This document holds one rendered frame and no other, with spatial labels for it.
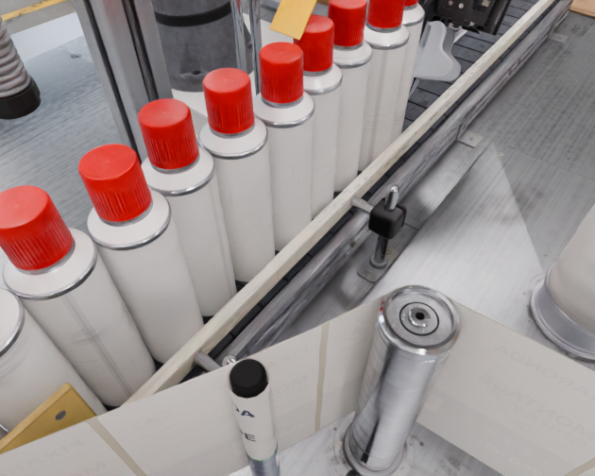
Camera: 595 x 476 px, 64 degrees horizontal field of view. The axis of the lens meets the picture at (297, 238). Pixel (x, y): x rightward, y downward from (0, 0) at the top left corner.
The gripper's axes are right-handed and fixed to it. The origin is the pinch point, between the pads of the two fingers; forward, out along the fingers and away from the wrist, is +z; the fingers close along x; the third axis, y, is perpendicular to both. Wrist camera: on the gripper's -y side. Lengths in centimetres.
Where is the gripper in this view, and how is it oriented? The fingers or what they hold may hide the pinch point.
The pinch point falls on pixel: (402, 87)
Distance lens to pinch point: 63.1
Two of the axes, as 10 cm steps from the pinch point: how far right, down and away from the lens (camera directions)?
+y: 7.9, 4.6, -4.1
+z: -3.0, 8.7, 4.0
